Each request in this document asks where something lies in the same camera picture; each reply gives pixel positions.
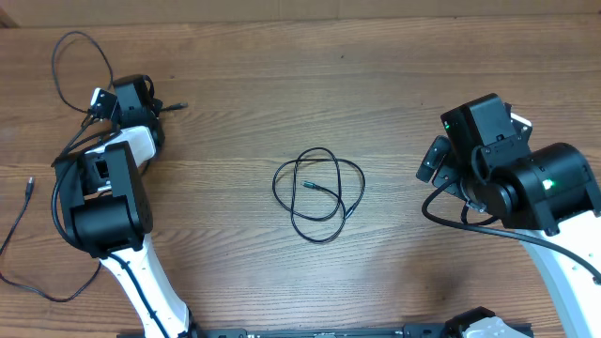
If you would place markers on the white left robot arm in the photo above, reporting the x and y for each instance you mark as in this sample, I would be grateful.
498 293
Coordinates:
99 204

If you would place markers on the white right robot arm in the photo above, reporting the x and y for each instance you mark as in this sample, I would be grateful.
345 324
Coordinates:
487 180

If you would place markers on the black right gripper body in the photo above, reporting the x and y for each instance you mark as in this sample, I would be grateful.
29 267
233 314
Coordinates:
450 171

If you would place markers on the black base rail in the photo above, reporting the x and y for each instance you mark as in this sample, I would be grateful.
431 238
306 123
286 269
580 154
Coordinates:
478 322

